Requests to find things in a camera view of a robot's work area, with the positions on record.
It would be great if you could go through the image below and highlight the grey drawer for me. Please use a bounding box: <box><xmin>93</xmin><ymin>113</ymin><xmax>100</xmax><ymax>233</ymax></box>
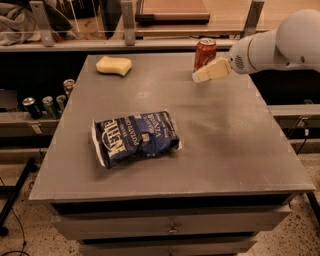
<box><xmin>52</xmin><ymin>205</ymin><xmax>291</xmax><ymax>241</ymax></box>
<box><xmin>79</xmin><ymin>236</ymin><xmax>256</xmax><ymax>256</ymax></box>

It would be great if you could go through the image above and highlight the right metal bracket post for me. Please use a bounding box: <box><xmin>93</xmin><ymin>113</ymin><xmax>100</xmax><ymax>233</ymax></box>
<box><xmin>240</xmin><ymin>0</ymin><xmax>264</xmax><ymax>38</ymax></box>

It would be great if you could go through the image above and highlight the silver soda can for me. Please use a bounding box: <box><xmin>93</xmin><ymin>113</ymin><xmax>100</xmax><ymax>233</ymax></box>
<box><xmin>56</xmin><ymin>95</ymin><xmax>67</xmax><ymax>112</ymax></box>

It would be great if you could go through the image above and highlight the orange soda can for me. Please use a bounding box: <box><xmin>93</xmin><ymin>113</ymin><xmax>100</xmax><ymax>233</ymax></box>
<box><xmin>63</xmin><ymin>79</ymin><xmax>75</xmax><ymax>97</ymax></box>

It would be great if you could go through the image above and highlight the yellow sponge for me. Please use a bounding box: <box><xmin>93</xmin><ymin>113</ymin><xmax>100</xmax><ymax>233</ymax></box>
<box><xmin>96</xmin><ymin>56</ymin><xmax>132</xmax><ymax>76</ymax></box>

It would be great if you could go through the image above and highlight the dark blue soda can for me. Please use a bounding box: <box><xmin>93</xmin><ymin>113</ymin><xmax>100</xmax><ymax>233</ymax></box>
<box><xmin>22</xmin><ymin>97</ymin><xmax>42</xmax><ymax>119</ymax></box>

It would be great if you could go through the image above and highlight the black floor cable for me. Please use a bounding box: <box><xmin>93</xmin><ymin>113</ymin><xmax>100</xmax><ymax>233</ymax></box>
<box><xmin>0</xmin><ymin>176</ymin><xmax>31</xmax><ymax>256</ymax></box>

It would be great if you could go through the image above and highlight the black stand leg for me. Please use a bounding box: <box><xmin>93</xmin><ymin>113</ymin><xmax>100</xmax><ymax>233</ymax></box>
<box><xmin>0</xmin><ymin>157</ymin><xmax>38</xmax><ymax>237</ymax></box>

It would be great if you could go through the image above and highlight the grey cloth pile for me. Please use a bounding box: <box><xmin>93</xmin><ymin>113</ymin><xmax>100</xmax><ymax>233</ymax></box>
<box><xmin>0</xmin><ymin>0</ymin><xmax>79</xmax><ymax>46</ymax></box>

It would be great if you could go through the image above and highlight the lower grey drawer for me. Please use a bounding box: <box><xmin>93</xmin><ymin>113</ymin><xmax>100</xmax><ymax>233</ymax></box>
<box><xmin>79</xmin><ymin>236</ymin><xmax>256</xmax><ymax>256</ymax></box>

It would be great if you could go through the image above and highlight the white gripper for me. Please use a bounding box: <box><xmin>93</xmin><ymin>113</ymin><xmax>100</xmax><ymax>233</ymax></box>
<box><xmin>192</xmin><ymin>36</ymin><xmax>257</xmax><ymax>83</ymax></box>

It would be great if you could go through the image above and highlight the middle metal bracket post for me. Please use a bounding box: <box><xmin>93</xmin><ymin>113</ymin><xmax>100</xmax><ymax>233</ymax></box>
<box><xmin>121</xmin><ymin>0</ymin><xmax>135</xmax><ymax>46</ymax></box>

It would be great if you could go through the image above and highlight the brown flat board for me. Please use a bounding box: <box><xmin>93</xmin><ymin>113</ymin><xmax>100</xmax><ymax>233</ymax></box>
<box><xmin>135</xmin><ymin>0</ymin><xmax>210</xmax><ymax>24</ymax></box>

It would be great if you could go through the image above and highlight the metal bracket post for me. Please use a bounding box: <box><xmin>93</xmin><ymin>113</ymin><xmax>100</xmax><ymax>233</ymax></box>
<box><xmin>30</xmin><ymin>0</ymin><xmax>55</xmax><ymax>47</ymax></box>
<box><xmin>240</xmin><ymin>0</ymin><xmax>264</xmax><ymax>38</ymax></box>
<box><xmin>121</xmin><ymin>0</ymin><xmax>135</xmax><ymax>46</ymax></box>

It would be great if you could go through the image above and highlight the green soda can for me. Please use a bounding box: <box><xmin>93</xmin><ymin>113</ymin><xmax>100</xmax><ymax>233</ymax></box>
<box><xmin>42</xmin><ymin>96</ymin><xmax>58</xmax><ymax>119</ymax></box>

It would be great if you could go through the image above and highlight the grey drawer cabinet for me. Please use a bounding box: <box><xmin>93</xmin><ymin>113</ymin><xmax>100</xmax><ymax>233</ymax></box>
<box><xmin>30</xmin><ymin>53</ymin><xmax>313</xmax><ymax>246</ymax></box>

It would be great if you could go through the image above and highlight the red coke can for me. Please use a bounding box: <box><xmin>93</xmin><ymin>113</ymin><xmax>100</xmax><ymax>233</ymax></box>
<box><xmin>194</xmin><ymin>38</ymin><xmax>217</xmax><ymax>71</ymax></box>

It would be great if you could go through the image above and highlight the upper grey drawer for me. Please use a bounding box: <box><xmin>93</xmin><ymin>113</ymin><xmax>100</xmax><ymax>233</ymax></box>
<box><xmin>52</xmin><ymin>205</ymin><xmax>291</xmax><ymax>241</ymax></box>

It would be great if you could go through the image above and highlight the left metal bracket post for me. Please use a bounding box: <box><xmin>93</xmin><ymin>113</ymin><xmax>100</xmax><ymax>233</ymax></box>
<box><xmin>30</xmin><ymin>0</ymin><xmax>55</xmax><ymax>47</ymax></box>

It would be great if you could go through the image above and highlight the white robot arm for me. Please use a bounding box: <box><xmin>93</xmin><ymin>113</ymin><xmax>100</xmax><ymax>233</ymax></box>
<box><xmin>192</xmin><ymin>9</ymin><xmax>320</xmax><ymax>83</ymax></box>

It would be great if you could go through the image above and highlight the blue kettle chips bag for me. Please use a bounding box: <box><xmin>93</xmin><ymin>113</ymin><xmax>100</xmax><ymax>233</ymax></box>
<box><xmin>91</xmin><ymin>111</ymin><xmax>181</xmax><ymax>169</ymax></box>

